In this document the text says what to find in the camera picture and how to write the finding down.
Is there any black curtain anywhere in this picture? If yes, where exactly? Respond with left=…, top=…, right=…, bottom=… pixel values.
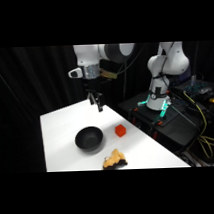
left=0, top=40, right=214, bottom=175

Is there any yellow cable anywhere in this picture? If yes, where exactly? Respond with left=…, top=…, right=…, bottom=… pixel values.
left=195, top=134, right=214, bottom=160
left=181, top=89, right=210, bottom=147

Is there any red cube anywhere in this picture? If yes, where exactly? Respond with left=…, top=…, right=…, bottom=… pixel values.
left=114, top=123, right=128, bottom=139

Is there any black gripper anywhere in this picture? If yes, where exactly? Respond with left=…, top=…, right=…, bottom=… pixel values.
left=82, top=76, right=105, bottom=114

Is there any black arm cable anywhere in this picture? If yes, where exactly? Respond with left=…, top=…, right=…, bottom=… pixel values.
left=115, top=43, right=149, bottom=77

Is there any black bowl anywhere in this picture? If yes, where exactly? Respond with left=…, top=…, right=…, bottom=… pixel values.
left=74, top=125, right=106, bottom=153

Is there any black electronics box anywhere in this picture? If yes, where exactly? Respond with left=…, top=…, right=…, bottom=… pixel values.
left=169, top=74, right=214, bottom=98

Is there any tan plush teddy bear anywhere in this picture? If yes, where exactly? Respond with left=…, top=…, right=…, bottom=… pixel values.
left=100, top=147, right=128, bottom=171

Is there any wrist camera with brass mount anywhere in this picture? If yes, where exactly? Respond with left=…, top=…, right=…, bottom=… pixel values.
left=99, top=69, right=119, bottom=81

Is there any black robot stand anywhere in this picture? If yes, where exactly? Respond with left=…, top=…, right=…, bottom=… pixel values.
left=116, top=87, right=214, bottom=159

